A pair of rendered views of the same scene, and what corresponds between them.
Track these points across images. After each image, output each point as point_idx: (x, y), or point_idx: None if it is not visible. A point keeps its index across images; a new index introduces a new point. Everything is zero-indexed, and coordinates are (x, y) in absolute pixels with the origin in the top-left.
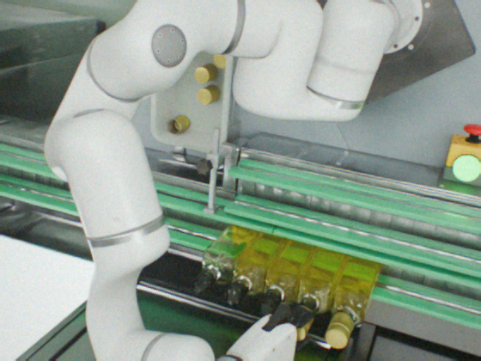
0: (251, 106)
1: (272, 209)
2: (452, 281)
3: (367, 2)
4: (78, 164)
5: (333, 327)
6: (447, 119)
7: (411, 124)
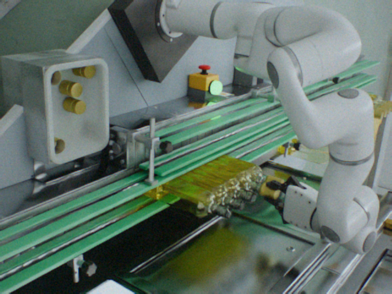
0: None
1: (168, 160)
2: (248, 142)
3: (276, 7)
4: (372, 118)
5: (280, 180)
6: (185, 67)
7: (172, 76)
